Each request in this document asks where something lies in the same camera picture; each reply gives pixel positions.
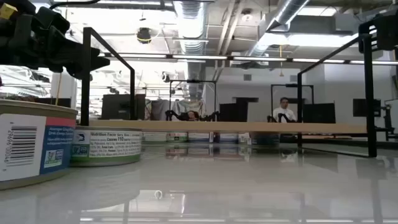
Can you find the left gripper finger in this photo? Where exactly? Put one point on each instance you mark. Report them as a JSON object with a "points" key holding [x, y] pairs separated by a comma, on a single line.
{"points": [[81, 59], [53, 23]]}

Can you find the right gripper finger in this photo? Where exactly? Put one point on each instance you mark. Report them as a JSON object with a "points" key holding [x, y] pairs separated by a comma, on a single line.
{"points": [[387, 34]]}

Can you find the green tuna can silver lid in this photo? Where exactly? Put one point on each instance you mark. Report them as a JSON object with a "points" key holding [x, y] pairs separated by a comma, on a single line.
{"points": [[244, 138], [154, 137], [109, 146], [177, 137]]}

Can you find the blue salmon can gold lid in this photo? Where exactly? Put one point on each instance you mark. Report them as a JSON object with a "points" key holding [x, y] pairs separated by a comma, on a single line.
{"points": [[56, 149], [264, 139], [200, 137], [228, 137]]}

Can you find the black background robot arm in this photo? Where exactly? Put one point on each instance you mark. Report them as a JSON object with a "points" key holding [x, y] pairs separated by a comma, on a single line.
{"points": [[270, 119], [174, 115], [211, 117]]}

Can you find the yellow label tag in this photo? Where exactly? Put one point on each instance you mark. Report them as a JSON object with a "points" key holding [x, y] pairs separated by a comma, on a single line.
{"points": [[7, 11]]}

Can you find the black ceiling dome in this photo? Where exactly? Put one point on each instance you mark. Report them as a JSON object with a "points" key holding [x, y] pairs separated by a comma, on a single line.
{"points": [[144, 35]]}

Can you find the black equipment stand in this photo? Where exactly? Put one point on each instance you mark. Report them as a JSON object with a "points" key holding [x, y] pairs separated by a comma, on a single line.
{"points": [[388, 121]]}

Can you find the person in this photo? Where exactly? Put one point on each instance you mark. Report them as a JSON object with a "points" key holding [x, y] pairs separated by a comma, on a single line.
{"points": [[283, 113], [192, 115]]}

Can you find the black station frame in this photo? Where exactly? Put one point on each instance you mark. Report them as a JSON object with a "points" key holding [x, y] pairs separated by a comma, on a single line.
{"points": [[292, 85], [192, 81]]}

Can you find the ribbed silver air duct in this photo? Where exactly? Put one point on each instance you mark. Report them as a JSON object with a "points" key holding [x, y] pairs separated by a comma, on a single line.
{"points": [[190, 18]]}

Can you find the ceiling light rail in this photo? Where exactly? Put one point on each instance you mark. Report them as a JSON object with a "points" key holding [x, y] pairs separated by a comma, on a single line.
{"points": [[199, 57]]}

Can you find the wall air vent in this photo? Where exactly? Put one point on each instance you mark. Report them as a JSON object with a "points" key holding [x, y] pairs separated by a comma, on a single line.
{"points": [[247, 77]]}

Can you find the wooden shelf with black frame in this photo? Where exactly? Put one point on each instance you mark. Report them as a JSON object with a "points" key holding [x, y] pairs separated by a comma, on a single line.
{"points": [[217, 127]]}

